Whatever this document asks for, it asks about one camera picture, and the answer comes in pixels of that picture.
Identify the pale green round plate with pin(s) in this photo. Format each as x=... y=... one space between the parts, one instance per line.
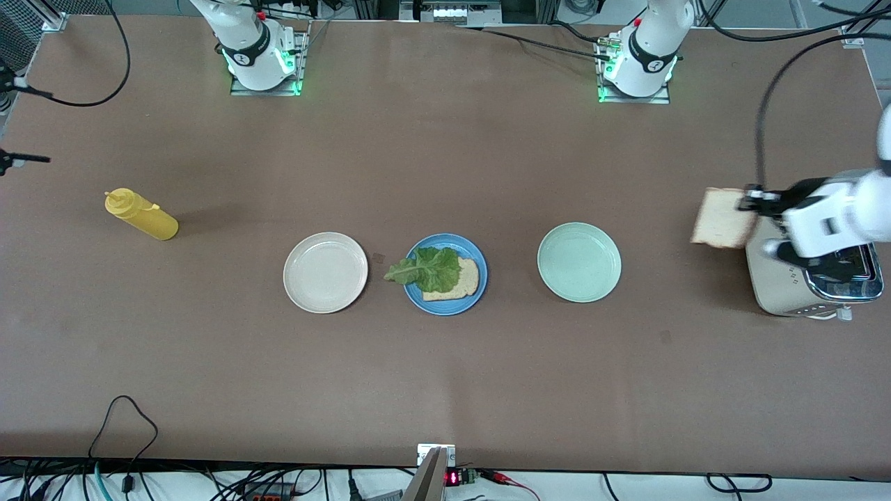
x=579 y=262

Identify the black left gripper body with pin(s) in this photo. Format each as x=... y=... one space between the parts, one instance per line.
x=798 y=194

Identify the green lettuce leaf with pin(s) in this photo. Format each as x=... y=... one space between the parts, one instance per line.
x=435 y=268

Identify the aluminium corner bracket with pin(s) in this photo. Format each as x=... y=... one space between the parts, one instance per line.
x=54 y=22

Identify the white metal bracket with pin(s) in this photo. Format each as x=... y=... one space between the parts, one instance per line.
x=424 y=452

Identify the cream two-slot toaster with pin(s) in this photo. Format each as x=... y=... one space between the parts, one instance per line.
x=773 y=285

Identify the grey equipment box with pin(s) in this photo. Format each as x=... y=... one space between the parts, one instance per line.
x=452 y=12

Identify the grey metal camera post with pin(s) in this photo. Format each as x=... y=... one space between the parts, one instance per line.
x=428 y=483

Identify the yellow mustard squeeze bottle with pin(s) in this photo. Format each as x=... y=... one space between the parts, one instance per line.
x=153 y=223

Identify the beige round plate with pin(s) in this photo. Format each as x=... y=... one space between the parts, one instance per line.
x=325 y=273

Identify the blue round plate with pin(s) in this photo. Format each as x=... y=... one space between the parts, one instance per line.
x=449 y=240

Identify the aluminium frame profile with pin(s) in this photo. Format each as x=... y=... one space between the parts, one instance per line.
x=850 y=36

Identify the red clip lead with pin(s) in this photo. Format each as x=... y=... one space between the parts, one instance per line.
x=501 y=477

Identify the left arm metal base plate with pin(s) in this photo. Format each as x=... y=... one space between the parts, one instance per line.
x=665 y=99

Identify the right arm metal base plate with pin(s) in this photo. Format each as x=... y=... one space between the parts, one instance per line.
x=303 y=62

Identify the bread slice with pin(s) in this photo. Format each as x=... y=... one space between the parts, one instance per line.
x=468 y=278
x=720 y=219

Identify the red LED display board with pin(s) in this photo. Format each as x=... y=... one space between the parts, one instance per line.
x=453 y=479

